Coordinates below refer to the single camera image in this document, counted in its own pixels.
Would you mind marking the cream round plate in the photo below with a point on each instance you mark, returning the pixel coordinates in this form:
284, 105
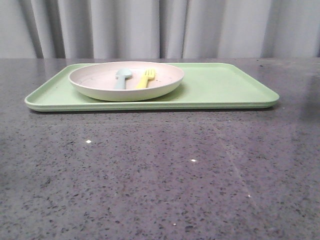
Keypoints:
98, 80

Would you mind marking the light blue plastic spoon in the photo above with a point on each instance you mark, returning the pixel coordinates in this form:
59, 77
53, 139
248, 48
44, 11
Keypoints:
121, 76

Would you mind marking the light green plastic tray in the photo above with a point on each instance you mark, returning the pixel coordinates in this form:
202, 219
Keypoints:
204, 86

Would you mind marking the grey pleated curtain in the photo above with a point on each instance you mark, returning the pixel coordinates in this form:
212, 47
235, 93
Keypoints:
154, 29

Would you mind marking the yellow plastic fork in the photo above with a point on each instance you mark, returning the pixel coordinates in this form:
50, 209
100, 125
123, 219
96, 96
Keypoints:
149, 74

